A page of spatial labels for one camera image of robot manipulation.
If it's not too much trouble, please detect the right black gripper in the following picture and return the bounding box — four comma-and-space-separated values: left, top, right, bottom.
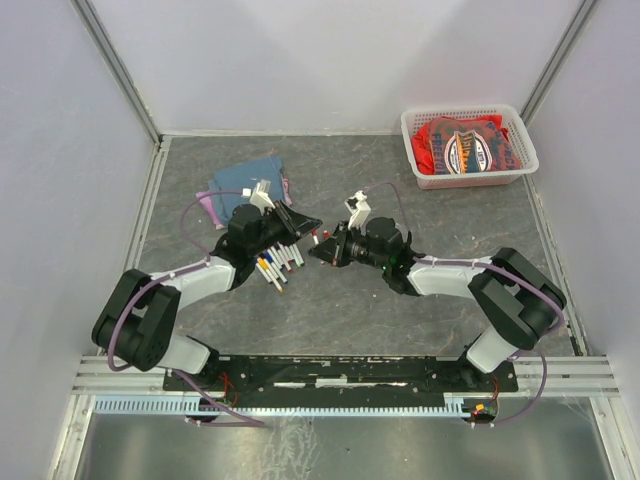
308, 221, 387, 271

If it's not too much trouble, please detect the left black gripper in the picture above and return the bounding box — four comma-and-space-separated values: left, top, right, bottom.
248, 198, 321, 257

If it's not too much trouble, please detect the blue cap marker with eraser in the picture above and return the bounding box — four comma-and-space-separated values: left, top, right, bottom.
282, 246, 299, 266

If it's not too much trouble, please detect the green cap marker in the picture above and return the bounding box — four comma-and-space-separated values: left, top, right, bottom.
290, 244, 304, 266

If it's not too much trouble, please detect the blue cloth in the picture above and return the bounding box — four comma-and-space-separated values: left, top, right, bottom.
203, 156, 292, 228

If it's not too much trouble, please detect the pink cloth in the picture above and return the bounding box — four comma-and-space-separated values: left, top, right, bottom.
196, 175, 292, 229

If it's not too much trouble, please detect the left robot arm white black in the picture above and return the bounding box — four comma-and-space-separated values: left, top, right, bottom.
91, 201, 322, 390

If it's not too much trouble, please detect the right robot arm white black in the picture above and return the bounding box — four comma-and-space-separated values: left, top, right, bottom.
309, 217, 567, 391

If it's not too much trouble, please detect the yellow cap marker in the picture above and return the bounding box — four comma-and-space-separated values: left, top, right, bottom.
257, 258, 283, 292

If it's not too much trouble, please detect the white plastic basket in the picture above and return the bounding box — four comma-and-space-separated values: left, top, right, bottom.
400, 104, 539, 190

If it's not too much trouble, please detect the red printed cloth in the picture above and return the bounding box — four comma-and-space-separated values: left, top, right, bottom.
411, 115, 522, 175

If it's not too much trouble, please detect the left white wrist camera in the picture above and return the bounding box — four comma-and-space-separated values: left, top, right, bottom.
241, 179, 275, 212

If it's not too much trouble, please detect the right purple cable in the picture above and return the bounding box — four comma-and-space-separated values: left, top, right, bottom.
362, 182, 571, 429

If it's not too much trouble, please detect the purple cable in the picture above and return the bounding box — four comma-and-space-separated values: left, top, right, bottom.
362, 182, 571, 429
107, 188, 264, 429

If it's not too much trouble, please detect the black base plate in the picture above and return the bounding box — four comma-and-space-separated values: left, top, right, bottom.
190, 355, 518, 406

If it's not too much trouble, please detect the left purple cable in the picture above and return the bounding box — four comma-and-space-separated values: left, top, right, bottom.
107, 188, 264, 429

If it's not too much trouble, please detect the aluminium rail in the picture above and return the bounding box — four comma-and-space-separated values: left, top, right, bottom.
71, 356, 620, 398

